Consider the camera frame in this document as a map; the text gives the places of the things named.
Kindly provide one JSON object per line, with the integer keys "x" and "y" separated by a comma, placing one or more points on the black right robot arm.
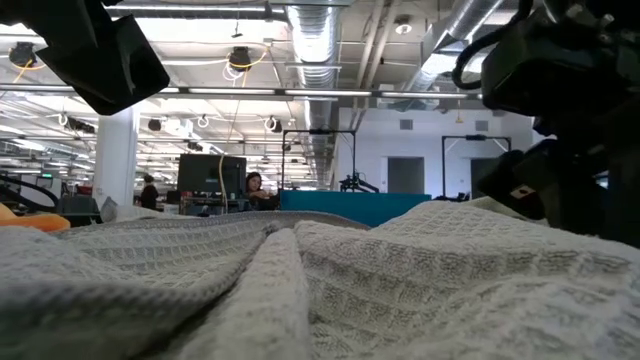
{"x": 590, "y": 190}

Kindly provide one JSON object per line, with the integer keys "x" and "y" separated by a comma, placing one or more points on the black background robot arm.
{"x": 357, "y": 184}

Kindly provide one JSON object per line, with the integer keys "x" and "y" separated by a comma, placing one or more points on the black metal rig frame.
{"x": 320, "y": 132}
{"x": 475, "y": 137}

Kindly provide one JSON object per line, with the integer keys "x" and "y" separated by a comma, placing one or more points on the grey waffle microfiber towel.
{"x": 350, "y": 290}

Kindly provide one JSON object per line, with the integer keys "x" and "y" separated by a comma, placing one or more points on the standing person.
{"x": 148, "y": 195}

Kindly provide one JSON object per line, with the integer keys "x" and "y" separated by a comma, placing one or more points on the black background monitor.
{"x": 205, "y": 172}

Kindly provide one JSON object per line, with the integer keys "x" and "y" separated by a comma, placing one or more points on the silver ventilation duct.
{"x": 450, "y": 35}
{"x": 315, "y": 50}

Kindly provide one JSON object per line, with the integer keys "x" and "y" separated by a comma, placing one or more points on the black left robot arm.
{"x": 50, "y": 12}

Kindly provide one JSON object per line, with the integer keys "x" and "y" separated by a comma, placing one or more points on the grey chair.
{"x": 77, "y": 210}

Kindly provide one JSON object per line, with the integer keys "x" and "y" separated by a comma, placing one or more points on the seated person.
{"x": 256, "y": 192}

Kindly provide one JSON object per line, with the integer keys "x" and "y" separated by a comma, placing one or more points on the white building pillar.
{"x": 116, "y": 160}

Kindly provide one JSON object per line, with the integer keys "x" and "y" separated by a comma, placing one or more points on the orange microfiber towel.
{"x": 30, "y": 221}

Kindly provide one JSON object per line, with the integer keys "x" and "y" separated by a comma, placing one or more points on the grey door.
{"x": 482, "y": 172}
{"x": 405, "y": 175}

